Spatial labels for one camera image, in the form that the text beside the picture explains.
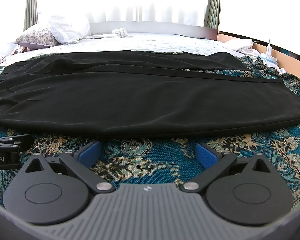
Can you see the purple floral pillow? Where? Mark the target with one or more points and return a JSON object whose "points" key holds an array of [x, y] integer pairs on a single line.
{"points": [[37, 38]]}

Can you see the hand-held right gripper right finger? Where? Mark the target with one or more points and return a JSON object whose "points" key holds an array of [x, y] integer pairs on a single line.
{"points": [[205, 155]]}

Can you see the sheer white curtain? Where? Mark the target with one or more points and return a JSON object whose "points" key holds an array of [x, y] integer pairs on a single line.
{"points": [[122, 0]]}

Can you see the crumpled white cloth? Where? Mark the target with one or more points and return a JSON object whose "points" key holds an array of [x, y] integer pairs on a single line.
{"points": [[240, 47]]}

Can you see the teal patterned blanket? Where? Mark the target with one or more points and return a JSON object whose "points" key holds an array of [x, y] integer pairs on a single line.
{"points": [[145, 160]]}

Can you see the small white knotted cloth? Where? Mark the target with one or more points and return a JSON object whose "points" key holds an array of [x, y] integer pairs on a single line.
{"points": [[120, 32]]}

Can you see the white bed headboard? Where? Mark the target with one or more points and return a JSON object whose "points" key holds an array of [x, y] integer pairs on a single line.
{"points": [[165, 28]]}

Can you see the white bed sheet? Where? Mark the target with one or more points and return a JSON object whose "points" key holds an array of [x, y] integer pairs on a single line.
{"points": [[140, 43]]}

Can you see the green curtain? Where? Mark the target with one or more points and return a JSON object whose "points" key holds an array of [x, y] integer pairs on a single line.
{"points": [[31, 5], [212, 3]]}

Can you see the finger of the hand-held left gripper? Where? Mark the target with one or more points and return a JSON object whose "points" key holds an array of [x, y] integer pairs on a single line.
{"points": [[21, 142]]}

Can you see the brown wooden board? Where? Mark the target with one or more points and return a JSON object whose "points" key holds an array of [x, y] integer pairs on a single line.
{"points": [[277, 47]]}

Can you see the black pants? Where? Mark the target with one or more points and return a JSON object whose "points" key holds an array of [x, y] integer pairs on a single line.
{"points": [[140, 97]]}

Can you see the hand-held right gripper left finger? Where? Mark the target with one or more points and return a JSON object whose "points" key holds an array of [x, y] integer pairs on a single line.
{"points": [[89, 153]]}

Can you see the pack of blue face masks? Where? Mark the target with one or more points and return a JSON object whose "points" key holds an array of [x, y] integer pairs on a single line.
{"points": [[269, 58]]}

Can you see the white pillow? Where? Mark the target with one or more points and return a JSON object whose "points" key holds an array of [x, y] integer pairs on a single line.
{"points": [[67, 28]]}

